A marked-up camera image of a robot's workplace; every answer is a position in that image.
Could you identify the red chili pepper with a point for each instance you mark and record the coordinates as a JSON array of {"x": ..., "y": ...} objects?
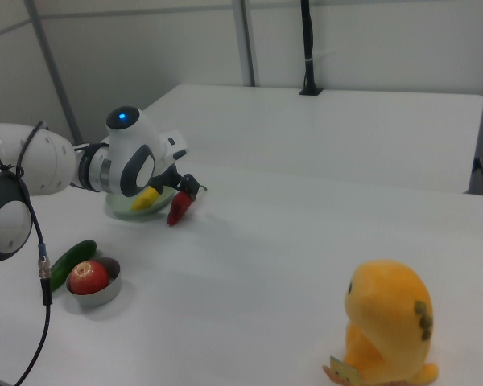
[{"x": 178, "y": 209}]

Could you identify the grey aluminium frame post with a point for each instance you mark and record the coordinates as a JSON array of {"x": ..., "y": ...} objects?
[
  {"x": 245, "y": 40},
  {"x": 54, "y": 68}
]

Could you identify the red apple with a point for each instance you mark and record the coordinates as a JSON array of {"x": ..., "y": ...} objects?
[{"x": 89, "y": 277}]

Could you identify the black pole with clamp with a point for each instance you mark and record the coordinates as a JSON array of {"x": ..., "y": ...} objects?
[{"x": 309, "y": 52}]

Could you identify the round metal bowl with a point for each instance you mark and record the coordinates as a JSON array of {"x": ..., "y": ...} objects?
[{"x": 104, "y": 295}]

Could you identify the green cucumber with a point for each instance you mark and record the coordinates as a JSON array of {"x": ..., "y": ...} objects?
[{"x": 74, "y": 257}]

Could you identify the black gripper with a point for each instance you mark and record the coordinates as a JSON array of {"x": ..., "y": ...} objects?
[{"x": 169, "y": 179}]

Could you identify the yellow plush toy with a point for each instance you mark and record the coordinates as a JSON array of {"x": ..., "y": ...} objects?
[{"x": 386, "y": 321}]

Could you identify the pale green plastic plate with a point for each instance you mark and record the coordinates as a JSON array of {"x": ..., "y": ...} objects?
[{"x": 120, "y": 207}]

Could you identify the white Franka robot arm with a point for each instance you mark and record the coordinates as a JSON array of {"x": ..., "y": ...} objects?
[{"x": 48, "y": 165}]

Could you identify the yellow paper toy tag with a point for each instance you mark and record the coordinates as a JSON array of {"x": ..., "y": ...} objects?
[{"x": 342, "y": 370}]

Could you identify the yellow toy banana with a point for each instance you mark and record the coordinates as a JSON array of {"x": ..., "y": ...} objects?
[{"x": 145, "y": 199}]

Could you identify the white table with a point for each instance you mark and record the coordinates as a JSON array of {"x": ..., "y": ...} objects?
[{"x": 306, "y": 132}]

